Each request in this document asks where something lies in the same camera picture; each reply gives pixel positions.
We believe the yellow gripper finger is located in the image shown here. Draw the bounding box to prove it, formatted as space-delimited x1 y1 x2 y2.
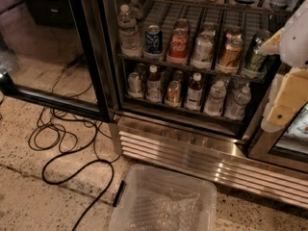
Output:
259 28 284 55
261 67 308 133

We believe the dark drink bottle white cap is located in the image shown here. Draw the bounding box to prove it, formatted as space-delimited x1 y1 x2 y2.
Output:
146 64 162 103

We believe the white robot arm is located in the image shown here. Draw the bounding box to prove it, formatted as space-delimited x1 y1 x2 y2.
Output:
260 0 308 133

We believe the clear water bottle right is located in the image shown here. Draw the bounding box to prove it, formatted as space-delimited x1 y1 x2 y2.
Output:
224 86 251 120

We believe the clear water bottle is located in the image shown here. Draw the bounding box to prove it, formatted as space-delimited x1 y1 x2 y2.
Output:
204 80 226 116
224 86 251 120

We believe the clear water bottle bottom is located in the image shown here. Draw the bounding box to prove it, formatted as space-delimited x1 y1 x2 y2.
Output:
204 80 226 116

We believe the stainless steel fridge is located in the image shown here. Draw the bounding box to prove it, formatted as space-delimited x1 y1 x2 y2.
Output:
76 0 308 210

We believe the orange can bottom shelf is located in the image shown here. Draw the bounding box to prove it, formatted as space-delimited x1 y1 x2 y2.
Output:
165 81 181 107

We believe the clear water bottle middle shelf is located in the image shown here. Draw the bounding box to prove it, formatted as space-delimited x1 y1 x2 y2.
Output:
117 4 141 57

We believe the glass fridge door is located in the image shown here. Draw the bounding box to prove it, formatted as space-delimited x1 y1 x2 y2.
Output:
0 0 111 122

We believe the green soda can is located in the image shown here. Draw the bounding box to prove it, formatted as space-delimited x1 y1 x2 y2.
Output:
244 30 271 80

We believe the gold soda can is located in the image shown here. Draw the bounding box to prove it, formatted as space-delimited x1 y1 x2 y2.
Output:
216 38 244 74

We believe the silver white soda can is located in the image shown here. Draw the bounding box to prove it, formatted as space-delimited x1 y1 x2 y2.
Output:
191 34 214 69

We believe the red coca cola can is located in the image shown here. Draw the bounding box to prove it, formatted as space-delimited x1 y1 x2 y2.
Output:
167 28 189 64

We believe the blue pepsi can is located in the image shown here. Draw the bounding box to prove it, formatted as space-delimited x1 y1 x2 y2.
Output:
145 24 163 55

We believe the clear plastic bin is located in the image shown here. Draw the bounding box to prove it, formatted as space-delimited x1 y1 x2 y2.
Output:
108 165 217 231

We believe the bubble wrap sheet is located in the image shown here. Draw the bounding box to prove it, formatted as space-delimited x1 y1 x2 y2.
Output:
125 181 202 231

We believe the black floor cable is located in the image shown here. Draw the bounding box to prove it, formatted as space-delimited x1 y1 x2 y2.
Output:
27 56 116 231

